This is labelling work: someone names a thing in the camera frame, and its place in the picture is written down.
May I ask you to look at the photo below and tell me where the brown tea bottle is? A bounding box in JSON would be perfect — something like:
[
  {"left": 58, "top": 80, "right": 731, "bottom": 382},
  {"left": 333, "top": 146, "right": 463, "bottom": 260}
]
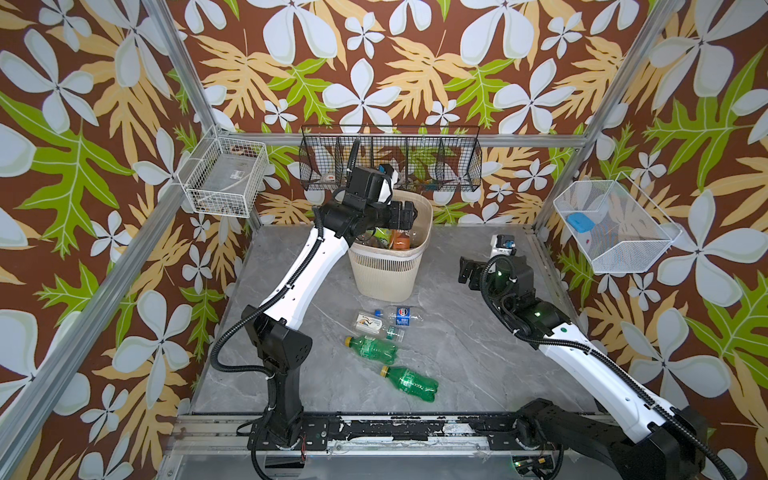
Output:
[{"left": 389, "top": 231, "right": 412, "bottom": 251}]

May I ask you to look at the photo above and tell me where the pepsi bottle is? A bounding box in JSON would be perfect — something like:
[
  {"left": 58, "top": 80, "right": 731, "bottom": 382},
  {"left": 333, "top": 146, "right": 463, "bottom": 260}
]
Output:
[{"left": 374, "top": 305, "right": 425, "bottom": 327}]

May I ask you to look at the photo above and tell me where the white label small bottle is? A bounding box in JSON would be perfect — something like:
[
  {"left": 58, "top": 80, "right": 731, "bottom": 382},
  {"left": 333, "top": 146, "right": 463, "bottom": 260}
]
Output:
[{"left": 353, "top": 310, "right": 405, "bottom": 342}]

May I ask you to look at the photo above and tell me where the green soda bottle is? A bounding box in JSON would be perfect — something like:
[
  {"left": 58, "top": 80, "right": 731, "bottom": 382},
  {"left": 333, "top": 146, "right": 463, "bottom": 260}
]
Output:
[
  {"left": 344, "top": 336, "right": 398, "bottom": 365},
  {"left": 380, "top": 366, "right": 439, "bottom": 403}
]

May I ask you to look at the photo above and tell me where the lime green label bottle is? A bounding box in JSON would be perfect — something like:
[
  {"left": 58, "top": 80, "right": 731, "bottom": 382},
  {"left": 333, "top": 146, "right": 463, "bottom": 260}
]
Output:
[{"left": 373, "top": 228, "right": 392, "bottom": 243}]

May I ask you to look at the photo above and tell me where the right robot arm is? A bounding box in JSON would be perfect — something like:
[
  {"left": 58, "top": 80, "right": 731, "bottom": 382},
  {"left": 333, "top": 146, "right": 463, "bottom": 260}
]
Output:
[{"left": 458, "top": 255, "right": 734, "bottom": 479}]

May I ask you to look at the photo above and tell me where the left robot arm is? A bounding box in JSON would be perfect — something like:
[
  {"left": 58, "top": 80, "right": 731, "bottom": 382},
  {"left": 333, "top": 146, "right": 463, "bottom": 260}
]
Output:
[{"left": 209, "top": 165, "right": 418, "bottom": 447}]

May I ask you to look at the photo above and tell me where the beige plastic waste bin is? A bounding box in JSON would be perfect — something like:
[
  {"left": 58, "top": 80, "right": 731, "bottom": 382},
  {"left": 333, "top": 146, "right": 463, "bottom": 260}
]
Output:
[{"left": 348, "top": 190, "right": 433, "bottom": 303}]

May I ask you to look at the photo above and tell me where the blue object in basket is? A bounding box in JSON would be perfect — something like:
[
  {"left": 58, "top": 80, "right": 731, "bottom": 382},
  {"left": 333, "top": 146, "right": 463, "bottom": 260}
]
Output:
[{"left": 566, "top": 212, "right": 596, "bottom": 234}]

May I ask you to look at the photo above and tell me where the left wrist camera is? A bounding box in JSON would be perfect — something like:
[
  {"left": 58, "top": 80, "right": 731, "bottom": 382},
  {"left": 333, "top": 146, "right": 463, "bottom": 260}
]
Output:
[{"left": 378, "top": 164, "right": 399, "bottom": 204}]

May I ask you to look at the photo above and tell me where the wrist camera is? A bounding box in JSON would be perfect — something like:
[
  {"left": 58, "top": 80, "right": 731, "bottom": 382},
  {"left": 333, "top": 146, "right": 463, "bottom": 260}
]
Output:
[
  {"left": 378, "top": 164, "right": 399, "bottom": 204},
  {"left": 490, "top": 234, "right": 517, "bottom": 257}
]

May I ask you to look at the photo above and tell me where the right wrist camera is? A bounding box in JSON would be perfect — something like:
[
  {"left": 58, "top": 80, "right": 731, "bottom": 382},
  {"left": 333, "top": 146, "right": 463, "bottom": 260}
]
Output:
[{"left": 490, "top": 234, "right": 517, "bottom": 257}]

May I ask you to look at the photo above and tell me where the black wire wall basket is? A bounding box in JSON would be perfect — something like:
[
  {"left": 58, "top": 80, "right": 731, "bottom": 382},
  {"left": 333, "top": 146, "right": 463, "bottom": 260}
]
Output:
[{"left": 297, "top": 124, "right": 483, "bottom": 192}]

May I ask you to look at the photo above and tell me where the white wire basket right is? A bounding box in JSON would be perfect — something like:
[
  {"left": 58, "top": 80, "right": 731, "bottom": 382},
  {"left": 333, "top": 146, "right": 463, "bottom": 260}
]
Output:
[{"left": 554, "top": 173, "right": 682, "bottom": 275}]

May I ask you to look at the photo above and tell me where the white wire basket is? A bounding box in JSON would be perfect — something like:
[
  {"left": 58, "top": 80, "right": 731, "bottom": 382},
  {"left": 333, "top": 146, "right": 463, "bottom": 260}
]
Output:
[
  {"left": 554, "top": 173, "right": 682, "bottom": 275},
  {"left": 177, "top": 127, "right": 270, "bottom": 219}
]

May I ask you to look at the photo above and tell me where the white wire basket left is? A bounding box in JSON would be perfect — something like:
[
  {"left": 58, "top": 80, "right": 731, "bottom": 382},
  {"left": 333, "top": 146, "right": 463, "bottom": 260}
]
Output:
[{"left": 177, "top": 127, "right": 270, "bottom": 219}]

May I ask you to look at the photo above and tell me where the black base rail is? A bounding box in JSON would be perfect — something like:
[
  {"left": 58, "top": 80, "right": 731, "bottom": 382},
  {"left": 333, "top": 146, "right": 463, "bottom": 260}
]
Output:
[{"left": 236, "top": 412, "right": 562, "bottom": 456}]

